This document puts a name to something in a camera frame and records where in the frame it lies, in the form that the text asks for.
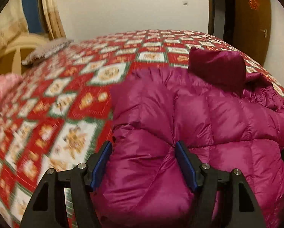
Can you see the red double happiness decal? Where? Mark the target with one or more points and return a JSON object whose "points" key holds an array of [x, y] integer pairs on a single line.
{"points": [[254, 4]]}

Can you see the window with blue pane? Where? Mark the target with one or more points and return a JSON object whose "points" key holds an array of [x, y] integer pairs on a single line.
{"points": [[31, 12]]}

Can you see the brown wooden door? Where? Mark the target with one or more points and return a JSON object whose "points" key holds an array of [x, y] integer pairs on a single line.
{"points": [[248, 23]]}

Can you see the beige patterned curtain right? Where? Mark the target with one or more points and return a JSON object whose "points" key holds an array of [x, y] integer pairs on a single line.
{"points": [[53, 20]]}

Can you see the striped grey pillow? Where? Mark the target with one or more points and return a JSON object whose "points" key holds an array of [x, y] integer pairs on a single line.
{"points": [[45, 51]]}

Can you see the metal door handle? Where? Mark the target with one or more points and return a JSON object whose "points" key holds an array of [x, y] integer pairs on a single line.
{"points": [[265, 32]]}

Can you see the beige patterned curtain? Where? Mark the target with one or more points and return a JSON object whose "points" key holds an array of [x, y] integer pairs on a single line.
{"points": [[53, 20], [12, 22]]}

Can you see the magenta puffer down jacket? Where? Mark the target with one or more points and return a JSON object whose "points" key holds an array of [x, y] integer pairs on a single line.
{"points": [[228, 117]]}

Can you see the white wall switch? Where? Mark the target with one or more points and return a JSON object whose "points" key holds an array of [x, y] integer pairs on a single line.
{"points": [[185, 3]]}

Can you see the pink floral folded blanket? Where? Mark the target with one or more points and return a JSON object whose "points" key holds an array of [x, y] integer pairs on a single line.
{"points": [[8, 83]]}

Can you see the red patchwork teddy bedspread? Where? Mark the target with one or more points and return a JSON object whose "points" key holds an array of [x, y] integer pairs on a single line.
{"points": [[62, 111]]}

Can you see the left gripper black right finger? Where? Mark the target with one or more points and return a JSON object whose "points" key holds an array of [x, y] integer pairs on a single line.
{"points": [[223, 199]]}

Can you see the beige patterned curtain left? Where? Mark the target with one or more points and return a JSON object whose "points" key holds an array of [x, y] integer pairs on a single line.
{"points": [[12, 22]]}

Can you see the cream wooden headboard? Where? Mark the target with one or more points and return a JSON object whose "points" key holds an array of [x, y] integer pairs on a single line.
{"points": [[17, 50]]}

